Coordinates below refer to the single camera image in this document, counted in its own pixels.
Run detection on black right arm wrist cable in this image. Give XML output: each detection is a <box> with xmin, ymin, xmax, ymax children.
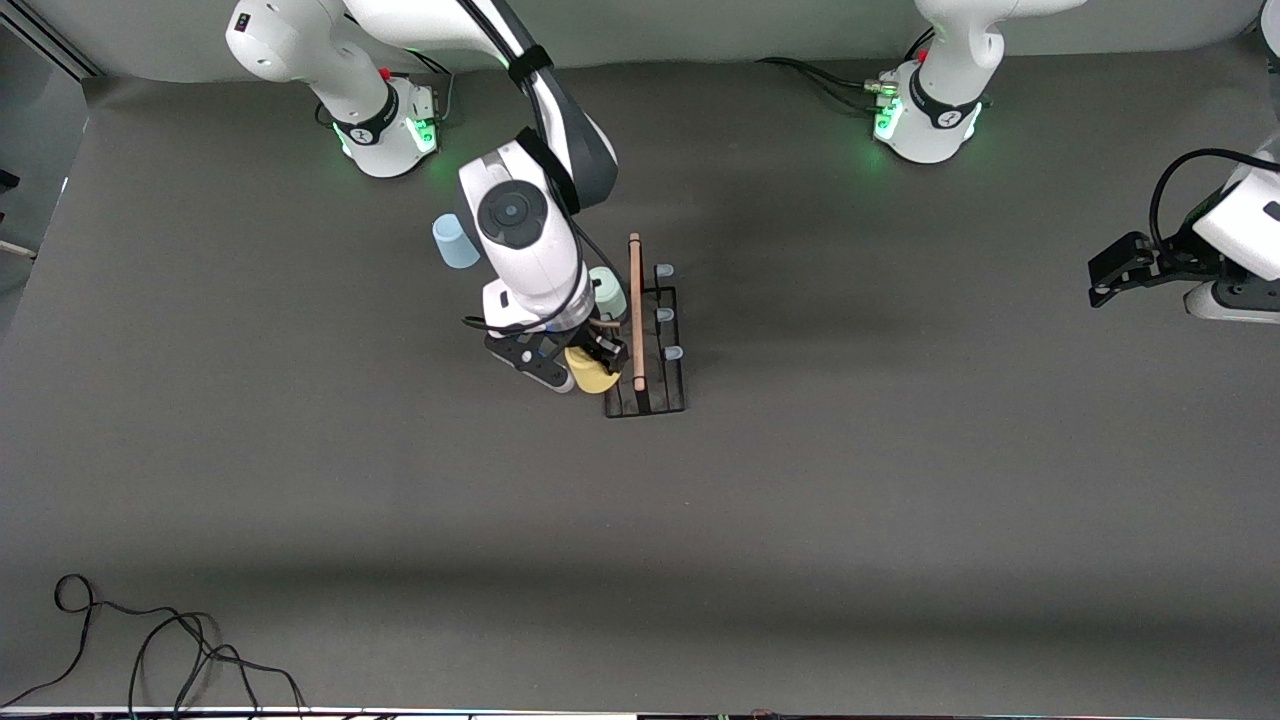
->
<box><xmin>455</xmin><ymin>0</ymin><xmax>603</xmax><ymax>336</ymax></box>

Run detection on yellow plastic cup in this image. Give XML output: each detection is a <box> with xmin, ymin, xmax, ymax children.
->
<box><xmin>564</xmin><ymin>345</ymin><xmax>627</xmax><ymax>395</ymax></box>

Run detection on black right arm base cable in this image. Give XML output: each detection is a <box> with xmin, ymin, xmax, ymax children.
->
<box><xmin>400</xmin><ymin>45</ymin><xmax>457</xmax><ymax>129</ymax></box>

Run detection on black left arm base cable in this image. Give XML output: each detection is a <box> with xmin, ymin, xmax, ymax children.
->
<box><xmin>754</xmin><ymin>56</ymin><xmax>891</xmax><ymax>113</ymax></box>

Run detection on black wire cup holder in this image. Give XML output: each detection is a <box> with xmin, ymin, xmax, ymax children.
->
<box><xmin>603</xmin><ymin>232</ymin><xmax>688</xmax><ymax>419</ymax></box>

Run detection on loose black cable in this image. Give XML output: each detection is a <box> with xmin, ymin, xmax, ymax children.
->
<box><xmin>0</xmin><ymin>573</ymin><xmax>307</xmax><ymax>717</ymax></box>

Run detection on light blue plastic cup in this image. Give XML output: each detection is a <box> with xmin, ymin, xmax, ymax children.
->
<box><xmin>431</xmin><ymin>213</ymin><xmax>483</xmax><ymax>270</ymax></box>

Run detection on pale green plastic cup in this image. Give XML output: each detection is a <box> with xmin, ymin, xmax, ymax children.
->
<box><xmin>588</xmin><ymin>265</ymin><xmax>629</xmax><ymax>321</ymax></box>

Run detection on black arm base cable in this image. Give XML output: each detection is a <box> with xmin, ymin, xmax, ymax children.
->
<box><xmin>754</xmin><ymin>56</ymin><xmax>891</xmax><ymax>113</ymax></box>
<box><xmin>400</xmin><ymin>45</ymin><xmax>457</xmax><ymax>129</ymax></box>

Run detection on dark metal frame rail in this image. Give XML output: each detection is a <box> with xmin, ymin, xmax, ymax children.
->
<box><xmin>0</xmin><ymin>0</ymin><xmax>104</xmax><ymax>81</ymax></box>

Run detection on black arm wrist cable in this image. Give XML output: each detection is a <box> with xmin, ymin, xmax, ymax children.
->
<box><xmin>1149</xmin><ymin>147</ymin><xmax>1280</xmax><ymax>251</ymax></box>
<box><xmin>455</xmin><ymin>0</ymin><xmax>603</xmax><ymax>336</ymax></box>

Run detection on black left arm wrist cable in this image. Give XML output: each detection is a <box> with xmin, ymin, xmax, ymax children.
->
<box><xmin>1149</xmin><ymin>147</ymin><xmax>1280</xmax><ymax>251</ymax></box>

